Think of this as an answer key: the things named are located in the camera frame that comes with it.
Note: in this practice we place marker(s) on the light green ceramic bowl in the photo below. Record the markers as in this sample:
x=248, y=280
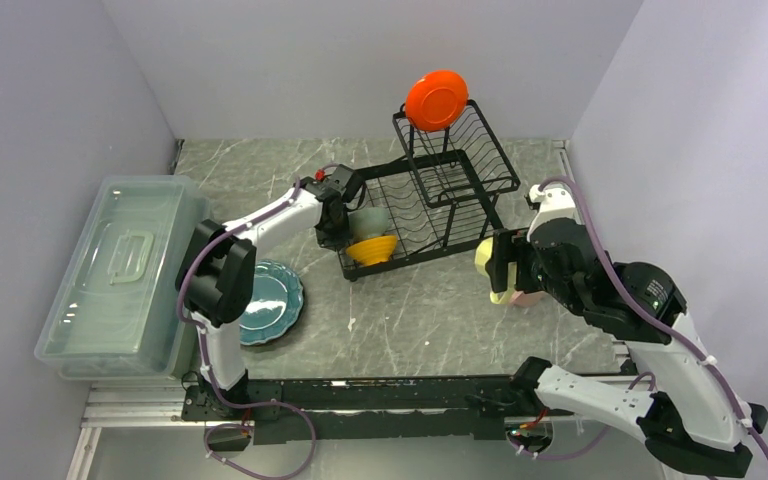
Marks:
x=368, y=223

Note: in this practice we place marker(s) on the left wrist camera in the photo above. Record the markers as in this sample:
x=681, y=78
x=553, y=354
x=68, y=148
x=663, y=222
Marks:
x=340, y=177

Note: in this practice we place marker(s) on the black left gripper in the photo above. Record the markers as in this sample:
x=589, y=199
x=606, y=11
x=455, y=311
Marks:
x=337, y=240

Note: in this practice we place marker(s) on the black wire dish rack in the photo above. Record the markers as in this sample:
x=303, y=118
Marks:
x=441, y=195

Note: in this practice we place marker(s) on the pale yellow mug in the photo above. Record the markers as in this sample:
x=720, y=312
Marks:
x=499, y=267

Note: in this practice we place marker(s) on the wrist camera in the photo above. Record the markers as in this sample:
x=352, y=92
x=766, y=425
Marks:
x=340, y=177
x=550, y=203

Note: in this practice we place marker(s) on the teal scalloped plate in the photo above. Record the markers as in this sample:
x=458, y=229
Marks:
x=277, y=303

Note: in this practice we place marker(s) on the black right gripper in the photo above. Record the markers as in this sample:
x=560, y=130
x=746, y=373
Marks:
x=503, y=253

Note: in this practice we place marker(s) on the pink mug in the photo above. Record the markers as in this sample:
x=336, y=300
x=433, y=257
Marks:
x=526, y=300

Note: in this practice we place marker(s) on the orange plate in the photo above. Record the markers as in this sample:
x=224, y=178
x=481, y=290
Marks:
x=436, y=100

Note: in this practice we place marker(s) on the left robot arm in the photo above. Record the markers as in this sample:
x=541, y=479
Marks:
x=215, y=281

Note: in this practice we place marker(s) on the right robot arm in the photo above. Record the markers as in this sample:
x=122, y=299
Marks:
x=693, y=421

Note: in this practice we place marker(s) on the clear plastic storage box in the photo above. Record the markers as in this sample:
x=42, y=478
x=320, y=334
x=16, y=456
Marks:
x=113, y=317

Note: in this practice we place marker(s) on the yellow ribbed bowl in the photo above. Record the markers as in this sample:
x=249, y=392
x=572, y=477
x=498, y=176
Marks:
x=373, y=251

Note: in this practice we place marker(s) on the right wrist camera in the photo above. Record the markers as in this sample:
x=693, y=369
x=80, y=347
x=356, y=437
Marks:
x=550, y=203

